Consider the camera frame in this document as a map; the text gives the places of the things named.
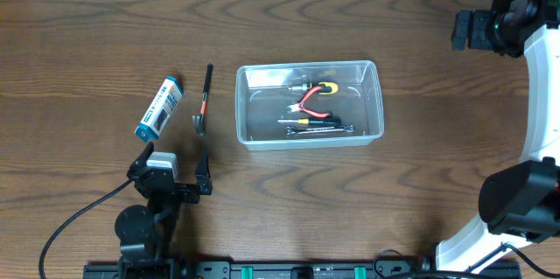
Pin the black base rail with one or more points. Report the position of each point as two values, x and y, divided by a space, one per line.
226 270

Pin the red handled pliers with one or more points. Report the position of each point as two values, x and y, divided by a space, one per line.
301 106

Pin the slim black yellow screwdriver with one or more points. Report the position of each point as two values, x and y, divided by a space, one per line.
320 122

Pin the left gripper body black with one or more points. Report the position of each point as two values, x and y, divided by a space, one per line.
186 195

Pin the silver combination wrench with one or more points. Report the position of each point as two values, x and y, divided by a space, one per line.
293 131

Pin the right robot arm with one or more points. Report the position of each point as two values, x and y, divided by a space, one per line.
518 206

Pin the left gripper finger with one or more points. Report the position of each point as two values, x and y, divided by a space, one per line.
202 172
142 159

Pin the stubby yellow black screwdriver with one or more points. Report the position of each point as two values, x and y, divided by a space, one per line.
327 87

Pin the white blue screwdriver box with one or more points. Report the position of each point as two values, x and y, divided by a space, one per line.
160 110

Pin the clear plastic container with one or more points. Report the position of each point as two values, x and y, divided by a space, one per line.
308 105

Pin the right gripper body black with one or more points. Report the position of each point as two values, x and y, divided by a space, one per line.
483 33

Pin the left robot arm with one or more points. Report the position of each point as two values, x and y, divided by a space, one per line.
145 232

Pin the small black orange hammer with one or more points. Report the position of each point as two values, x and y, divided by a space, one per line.
199 119

